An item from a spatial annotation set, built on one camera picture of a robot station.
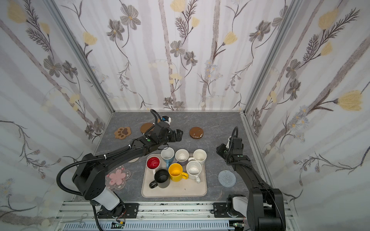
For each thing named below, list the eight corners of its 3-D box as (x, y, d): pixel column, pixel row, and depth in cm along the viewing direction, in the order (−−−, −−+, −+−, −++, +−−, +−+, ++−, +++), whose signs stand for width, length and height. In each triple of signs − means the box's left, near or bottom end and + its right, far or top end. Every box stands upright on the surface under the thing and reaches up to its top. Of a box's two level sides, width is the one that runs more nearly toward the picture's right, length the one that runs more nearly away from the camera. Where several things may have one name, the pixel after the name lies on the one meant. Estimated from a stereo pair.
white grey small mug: (172, 162, 94) (171, 156, 87) (181, 152, 98) (180, 145, 92) (183, 170, 90) (183, 164, 84) (191, 159, 95) (192, 153, 88)
